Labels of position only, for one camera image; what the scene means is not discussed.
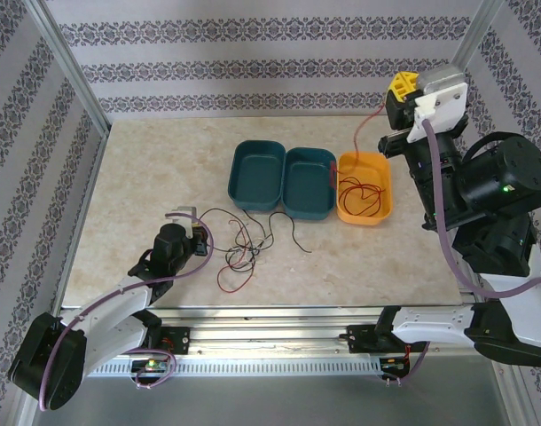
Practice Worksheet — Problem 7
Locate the orange plastic bin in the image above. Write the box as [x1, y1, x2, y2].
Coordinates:
[335, 151, 395, 228]

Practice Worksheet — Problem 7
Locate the slotted grey cable duct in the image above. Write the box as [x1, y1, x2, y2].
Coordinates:
[82, 353, 387, 379]

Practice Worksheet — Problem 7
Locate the white cable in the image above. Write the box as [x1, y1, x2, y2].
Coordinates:
[230, 237, 274, 264]

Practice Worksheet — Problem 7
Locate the aluminium frame post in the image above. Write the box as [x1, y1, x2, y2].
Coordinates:
[422, 0, 506, 130]
[28, 0, 111, 136]

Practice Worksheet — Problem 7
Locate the aluminium mounting rail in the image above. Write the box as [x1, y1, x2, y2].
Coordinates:
[130, 304, 475, 356]

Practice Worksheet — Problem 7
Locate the teal plastic bin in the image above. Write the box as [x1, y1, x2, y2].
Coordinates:
[279, 146, 339, 222]
[226, 139, 288, 212]

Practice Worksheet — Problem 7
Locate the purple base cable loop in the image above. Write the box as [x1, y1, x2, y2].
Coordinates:
[128, 350, 177, 391]
[383, 343, 431, 387]

